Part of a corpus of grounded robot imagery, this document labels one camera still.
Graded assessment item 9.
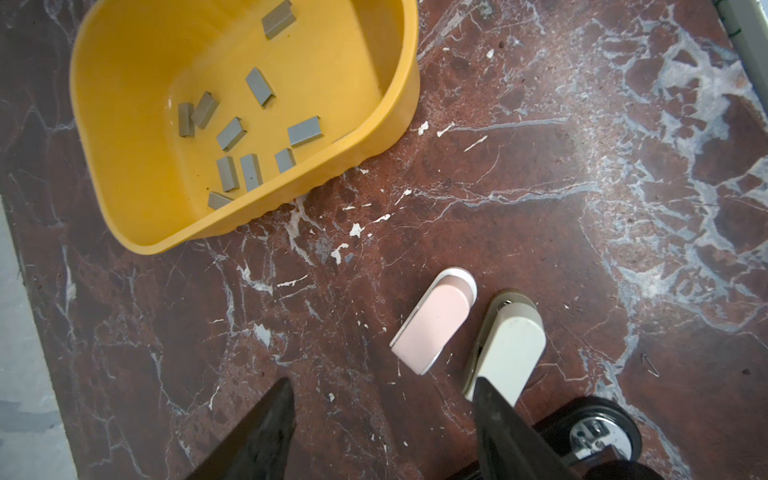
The yellow plastic tray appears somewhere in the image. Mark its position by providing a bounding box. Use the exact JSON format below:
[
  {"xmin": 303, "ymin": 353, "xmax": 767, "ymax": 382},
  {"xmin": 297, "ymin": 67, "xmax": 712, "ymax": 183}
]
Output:
[{"xmin": 70, "ymin": 1, "xmax": 420, "ymax": 255}]

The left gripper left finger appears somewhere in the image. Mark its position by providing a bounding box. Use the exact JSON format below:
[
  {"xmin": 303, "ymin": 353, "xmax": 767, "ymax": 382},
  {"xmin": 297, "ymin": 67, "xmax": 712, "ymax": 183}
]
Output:
[{"xmin": 189, "ymin": 377, "xmax": 296, "ymax": 479}]

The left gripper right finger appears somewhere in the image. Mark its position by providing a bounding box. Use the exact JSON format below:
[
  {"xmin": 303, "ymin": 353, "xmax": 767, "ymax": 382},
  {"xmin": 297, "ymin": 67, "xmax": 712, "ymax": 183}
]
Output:
[{"xmin": 473, "ymin": 378, "xmax": 576, "ymax": 480}]

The pink mini stapler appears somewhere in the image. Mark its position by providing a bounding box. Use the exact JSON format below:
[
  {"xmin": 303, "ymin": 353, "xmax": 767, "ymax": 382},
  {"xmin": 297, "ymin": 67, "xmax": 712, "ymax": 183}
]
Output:
[{"xmin": 389, "ymin": 267, "xmax": 478, "ymax": 375}]

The grey staple strip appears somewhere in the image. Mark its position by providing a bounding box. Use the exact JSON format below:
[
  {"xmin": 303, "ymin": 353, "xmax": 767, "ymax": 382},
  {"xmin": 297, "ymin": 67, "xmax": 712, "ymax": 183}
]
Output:
[
  {"xmin": 178, "ymin": 102, "xmax": 195, "ymax": 138},
  {"xmin": 216, "ymin": 117, "xmax": 247, "ymax": 152},
  {"xmin": 262, "ymin": 0, "xmax": 296, "ymax": 40},
  {"xmin": 246, "ymin": 67, "xmax": 275, "ymax": 108},
  {"xmin": 240, "ymin": 154, "xmax": 263, "ymax": 192},
  {"xmin": 216, "ymin": 156, "xmax": 240, "ymax": 192},
  {"xmin": 207, "ymin": 191, "xmax": 233, "ymax": 210},
  {"xmin": 191, "ymin": 91, "xmax": 219, "ymax": 129},
  {"xmin": 275, "ymin": 148, "xmax": 297, "ymax": 174},
  {"xmin": 287, "ymin": 116, "xmax": 324, "ymax": 147}
]

